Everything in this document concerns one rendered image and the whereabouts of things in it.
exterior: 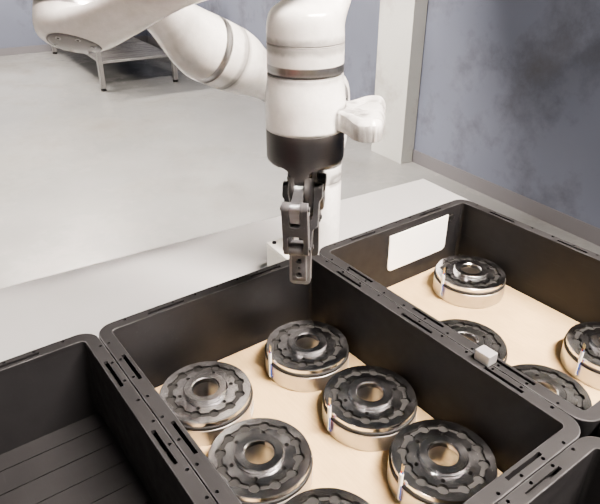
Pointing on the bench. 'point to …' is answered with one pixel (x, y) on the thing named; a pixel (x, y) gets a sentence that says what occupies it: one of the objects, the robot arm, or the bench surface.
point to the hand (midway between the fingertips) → (304, 255)
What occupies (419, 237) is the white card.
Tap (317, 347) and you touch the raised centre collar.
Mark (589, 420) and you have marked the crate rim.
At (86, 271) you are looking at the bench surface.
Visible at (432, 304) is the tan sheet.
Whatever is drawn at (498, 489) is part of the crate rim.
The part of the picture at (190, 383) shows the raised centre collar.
